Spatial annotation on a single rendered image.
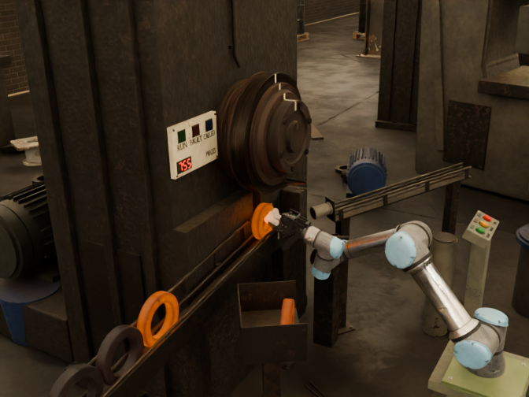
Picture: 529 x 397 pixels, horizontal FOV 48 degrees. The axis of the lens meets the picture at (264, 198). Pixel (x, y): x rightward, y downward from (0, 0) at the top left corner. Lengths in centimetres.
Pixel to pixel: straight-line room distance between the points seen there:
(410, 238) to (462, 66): 285
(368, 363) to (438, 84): 264
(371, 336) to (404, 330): 18
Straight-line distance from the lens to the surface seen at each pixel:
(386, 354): 298
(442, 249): 291
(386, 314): 327
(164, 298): 198
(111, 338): 184
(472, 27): 478
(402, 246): 212
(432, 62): 495
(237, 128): 217
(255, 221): 241
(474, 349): 219
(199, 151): 215
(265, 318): 210
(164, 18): 199
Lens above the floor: 177
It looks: 22 degrees down
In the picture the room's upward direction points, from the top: 1 degrees counter-clockwise
